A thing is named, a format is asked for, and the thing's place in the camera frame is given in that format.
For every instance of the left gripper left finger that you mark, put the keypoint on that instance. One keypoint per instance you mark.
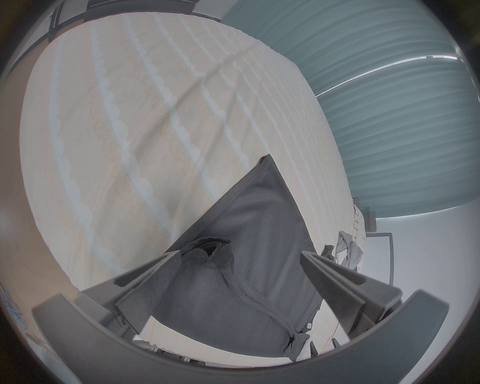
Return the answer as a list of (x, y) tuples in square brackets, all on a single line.
[(97, 300)]

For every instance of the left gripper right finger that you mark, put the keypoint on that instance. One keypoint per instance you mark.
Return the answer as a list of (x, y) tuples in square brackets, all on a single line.
[(337, 285)]

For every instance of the black T-shirt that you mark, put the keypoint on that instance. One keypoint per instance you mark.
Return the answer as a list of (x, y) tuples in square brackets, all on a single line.
[(243, 262)]

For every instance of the pile of clothes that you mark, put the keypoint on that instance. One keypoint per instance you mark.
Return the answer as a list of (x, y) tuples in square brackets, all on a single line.
[(350, 251)]

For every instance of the bed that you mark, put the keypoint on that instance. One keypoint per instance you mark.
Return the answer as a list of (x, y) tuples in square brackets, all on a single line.
[(131, 131)]

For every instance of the white printed pillow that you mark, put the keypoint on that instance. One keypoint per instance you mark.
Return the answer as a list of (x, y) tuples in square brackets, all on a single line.
[(358, 225)]

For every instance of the grey bedside table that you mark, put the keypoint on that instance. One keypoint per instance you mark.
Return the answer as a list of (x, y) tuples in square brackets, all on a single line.
[(370, 221)]

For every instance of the blue-green curtain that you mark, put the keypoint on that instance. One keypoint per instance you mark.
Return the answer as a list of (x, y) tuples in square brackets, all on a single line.
[(337, 37), (412, 150)]

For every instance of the black chest of drawers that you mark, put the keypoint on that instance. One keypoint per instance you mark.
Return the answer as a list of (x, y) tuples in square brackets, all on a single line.
[(142, 4)]

